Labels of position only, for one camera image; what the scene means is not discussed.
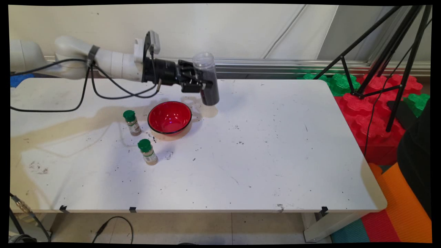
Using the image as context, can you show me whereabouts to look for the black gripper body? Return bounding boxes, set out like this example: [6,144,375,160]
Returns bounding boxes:
[142,57,182,86]

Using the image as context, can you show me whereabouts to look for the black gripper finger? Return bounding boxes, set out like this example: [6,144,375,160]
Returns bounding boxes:
[177,60,196,79]
[181,79,207,94]

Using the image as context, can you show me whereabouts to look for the clear jar with dark grounds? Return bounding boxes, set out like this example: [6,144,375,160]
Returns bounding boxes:
[192,52,220,106]

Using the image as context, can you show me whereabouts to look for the red bowl with black rim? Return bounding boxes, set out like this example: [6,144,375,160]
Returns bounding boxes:
[147,101,193,136]

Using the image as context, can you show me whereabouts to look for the green cap spice bottle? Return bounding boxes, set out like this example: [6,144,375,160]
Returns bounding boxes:
[138,139,158,166]
[123,110,142,136]

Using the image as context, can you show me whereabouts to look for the blue foam piece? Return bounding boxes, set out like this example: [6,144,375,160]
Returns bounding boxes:
[10,74,32,88]

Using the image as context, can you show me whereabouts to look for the large green foam block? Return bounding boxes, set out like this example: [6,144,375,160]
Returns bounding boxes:
[298,72,361,97]

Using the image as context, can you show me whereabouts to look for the red foam blocks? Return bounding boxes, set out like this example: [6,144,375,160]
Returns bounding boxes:
[335,74,424,166]

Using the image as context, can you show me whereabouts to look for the white angled table leg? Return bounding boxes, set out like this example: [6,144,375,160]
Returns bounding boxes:
[302,211,366,243]

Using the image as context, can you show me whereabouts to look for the teal foam mat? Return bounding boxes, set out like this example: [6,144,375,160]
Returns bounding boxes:
[330,217,371,244]

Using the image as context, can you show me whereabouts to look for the black tripod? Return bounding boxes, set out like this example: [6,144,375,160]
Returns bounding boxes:
[313,5,433,133]

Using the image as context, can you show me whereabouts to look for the small green foam block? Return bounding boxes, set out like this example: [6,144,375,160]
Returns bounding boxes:
[403,93,430,118]

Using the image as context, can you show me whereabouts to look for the black bulky object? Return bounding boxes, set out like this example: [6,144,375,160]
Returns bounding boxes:
[396,100,433,217]

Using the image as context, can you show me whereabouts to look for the red foam mat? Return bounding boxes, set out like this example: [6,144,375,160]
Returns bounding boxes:
[360,208,402,243]

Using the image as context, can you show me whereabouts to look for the orange foam mat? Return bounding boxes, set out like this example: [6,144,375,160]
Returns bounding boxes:
[369,162,433,243]

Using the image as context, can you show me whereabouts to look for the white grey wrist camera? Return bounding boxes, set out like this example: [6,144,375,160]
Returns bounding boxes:
[134,30,161,63]

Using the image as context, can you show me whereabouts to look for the grey arm strap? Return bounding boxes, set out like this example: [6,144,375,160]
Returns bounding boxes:
[87,45,101,66]

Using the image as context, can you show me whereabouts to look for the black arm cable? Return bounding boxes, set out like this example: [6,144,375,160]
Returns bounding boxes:
[10,45,162,113]

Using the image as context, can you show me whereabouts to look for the aluminium rail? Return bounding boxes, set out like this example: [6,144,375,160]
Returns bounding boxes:
[10,55,431,79]

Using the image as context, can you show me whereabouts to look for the black floor cable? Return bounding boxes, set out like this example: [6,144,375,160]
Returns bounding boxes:
[91,216,133,244]

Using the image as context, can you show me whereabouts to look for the thin black tripod cable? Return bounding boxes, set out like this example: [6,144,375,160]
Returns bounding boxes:
[363,19,433,157]

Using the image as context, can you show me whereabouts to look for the black braided cable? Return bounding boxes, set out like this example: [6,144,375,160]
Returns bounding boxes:
[10,193,53,242]

